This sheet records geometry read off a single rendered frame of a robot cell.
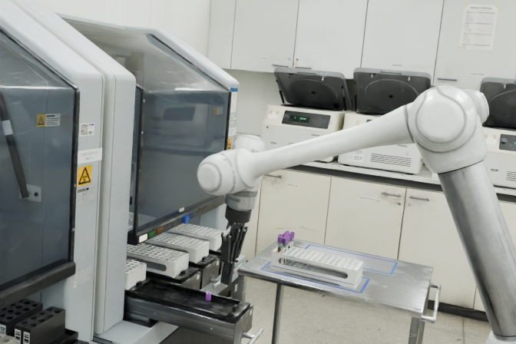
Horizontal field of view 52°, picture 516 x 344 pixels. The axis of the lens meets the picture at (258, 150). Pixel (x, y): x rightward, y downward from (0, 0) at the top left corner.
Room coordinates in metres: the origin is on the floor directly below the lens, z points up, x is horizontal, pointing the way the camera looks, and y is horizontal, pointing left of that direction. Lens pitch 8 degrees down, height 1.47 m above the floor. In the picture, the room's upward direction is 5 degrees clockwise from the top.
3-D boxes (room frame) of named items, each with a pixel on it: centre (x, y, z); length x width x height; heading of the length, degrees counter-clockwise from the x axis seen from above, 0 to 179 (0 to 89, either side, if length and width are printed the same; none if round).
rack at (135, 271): (1.56, 0.47, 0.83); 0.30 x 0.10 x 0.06; 70
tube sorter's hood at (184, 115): (1.80, 0.45, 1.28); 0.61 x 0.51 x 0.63; 160
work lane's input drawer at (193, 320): (1.50, 0.30, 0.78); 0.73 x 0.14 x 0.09; 70
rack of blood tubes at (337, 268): (1.71, -0.23, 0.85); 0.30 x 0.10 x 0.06; 68
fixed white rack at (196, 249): (1.83, 0.30, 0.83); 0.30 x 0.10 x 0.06; 70
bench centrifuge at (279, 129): (4.03, -0.37, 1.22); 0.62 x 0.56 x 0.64; 158
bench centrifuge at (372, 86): (3.83, -0.92, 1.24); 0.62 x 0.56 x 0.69; 161
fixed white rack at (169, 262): (1.68, 0.35, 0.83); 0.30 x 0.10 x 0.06; 70
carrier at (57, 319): (1.13, 0.45, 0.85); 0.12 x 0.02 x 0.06; 160
